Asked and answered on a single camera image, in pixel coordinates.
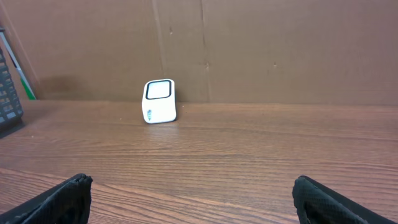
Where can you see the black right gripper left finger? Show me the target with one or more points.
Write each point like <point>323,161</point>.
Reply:
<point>68,202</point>

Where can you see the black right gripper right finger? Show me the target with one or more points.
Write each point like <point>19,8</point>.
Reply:
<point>318,204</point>

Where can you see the white barcode scanner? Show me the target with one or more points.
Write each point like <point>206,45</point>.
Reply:
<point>158,101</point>

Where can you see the grey plastic basket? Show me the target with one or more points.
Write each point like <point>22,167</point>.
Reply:
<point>11,107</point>

